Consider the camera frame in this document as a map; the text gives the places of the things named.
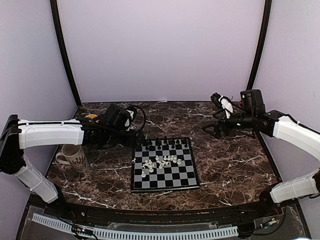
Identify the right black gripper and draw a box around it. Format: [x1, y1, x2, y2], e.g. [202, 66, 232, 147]
[202, 109, 255, 140]

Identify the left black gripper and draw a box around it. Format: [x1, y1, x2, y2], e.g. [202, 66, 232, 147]
[104, 128, 145, 150]

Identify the black grey chess board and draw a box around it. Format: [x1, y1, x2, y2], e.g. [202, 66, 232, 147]
[131, 137, 200, 193]

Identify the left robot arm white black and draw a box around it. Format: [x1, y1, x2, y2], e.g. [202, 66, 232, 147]
[0, 104, 146, 218]

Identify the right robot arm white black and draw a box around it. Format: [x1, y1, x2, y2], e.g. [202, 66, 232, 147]
[202, 89, 320, 217]

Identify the black chess pieces row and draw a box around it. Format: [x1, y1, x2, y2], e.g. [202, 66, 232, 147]
[135, 137, 191, 151]

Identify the white mug orange inside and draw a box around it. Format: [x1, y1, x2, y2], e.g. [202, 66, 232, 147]
[84, 114, 99, 122]

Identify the white mug floral pattern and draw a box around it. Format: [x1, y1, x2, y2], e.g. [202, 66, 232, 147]
[55, 144, 89, 173]

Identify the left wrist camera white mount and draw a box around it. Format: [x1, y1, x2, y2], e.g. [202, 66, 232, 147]
[124, 105, 147, 132]

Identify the right black frame post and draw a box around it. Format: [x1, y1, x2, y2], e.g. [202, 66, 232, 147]
[246, 0, 273, 91]

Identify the black front rail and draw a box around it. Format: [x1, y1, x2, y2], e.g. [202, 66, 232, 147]
[62, 202, 261, 225]

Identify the white slotted cable duct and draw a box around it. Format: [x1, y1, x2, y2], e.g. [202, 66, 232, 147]
[31, 213, 239, 240]

